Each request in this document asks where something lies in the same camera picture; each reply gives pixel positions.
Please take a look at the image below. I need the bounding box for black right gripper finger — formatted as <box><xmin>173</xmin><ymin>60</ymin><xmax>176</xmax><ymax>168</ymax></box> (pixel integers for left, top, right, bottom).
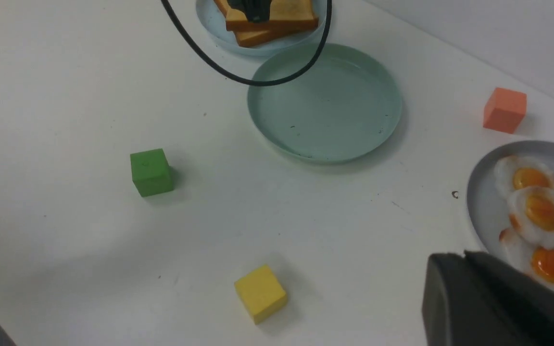
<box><xmin>421</xmin><ymin>251</ymin><xmax>554</xmax><ymax>346</ymax></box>

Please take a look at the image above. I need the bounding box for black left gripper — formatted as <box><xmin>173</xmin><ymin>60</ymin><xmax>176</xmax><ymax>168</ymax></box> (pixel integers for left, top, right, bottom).
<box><xmin>228</xmin><ymin>0</ymin><xmax>275</xmax><ymax>24</ymax></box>

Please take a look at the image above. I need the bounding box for toast slice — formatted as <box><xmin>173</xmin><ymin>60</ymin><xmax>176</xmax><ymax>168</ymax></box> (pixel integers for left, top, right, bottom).
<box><xmin>233</xmin><ymin>29</ymin><xmax>305</xmax><ymax>48</ymax></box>
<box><xmin>214</xmin><ymin>0</ymin><xmax>319</xmax><ymax>32</ymax></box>

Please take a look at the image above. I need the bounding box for light blue plate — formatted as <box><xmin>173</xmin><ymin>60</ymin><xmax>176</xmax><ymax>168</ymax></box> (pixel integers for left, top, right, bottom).
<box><xmin>196</xmin><ymin>0</ymin><xmax>326</xmax><ymax>57</ymax></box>

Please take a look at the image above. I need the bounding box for grey plate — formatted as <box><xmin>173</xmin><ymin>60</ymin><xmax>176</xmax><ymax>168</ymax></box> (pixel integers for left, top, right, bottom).
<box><xmin>466</xmin><ymin>140</ymin><xmax>554</xmax><ymax>267</ymax></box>

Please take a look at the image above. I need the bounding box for mint green plate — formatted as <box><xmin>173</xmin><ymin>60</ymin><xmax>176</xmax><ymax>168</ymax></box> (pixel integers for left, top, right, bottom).
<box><xmin>247</xmin><ymin>44</ymin><xmax>403</xmax><ymax>164</ymax></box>

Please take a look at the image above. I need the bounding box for orange cube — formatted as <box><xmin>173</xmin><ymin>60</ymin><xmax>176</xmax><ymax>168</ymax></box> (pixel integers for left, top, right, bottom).
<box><xmin>483</xmin><ymin>87</ymin><xmax>528</xmax><ymax>134</ymax></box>

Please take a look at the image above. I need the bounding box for green cube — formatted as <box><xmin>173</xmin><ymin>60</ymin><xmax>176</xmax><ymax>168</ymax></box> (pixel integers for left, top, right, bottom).
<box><xmin>130</xmin><ymin>148</ymin><xmax>175</xmax><ymax>198</ymax></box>

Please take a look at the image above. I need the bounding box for yellow cube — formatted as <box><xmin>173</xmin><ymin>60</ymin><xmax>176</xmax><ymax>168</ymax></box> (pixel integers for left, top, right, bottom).
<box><xmin>234</xmin><ymin>265</ymin><xmax>289</xmax><ymax>325</ymax></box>

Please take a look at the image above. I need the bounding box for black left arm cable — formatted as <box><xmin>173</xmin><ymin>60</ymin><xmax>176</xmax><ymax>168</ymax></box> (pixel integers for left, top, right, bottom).
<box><xmin>0</xmin><ymin>0</ymin><xmax>333</xmax><ymax>157</ymax></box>

